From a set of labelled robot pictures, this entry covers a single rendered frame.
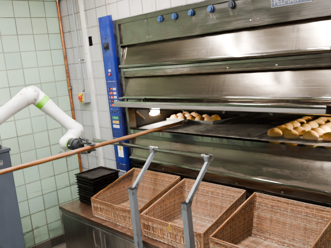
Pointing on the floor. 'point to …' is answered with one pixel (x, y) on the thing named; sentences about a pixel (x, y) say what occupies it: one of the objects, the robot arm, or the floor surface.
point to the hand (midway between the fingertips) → (91, 147)
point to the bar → (187, 223)
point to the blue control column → (103, 21)
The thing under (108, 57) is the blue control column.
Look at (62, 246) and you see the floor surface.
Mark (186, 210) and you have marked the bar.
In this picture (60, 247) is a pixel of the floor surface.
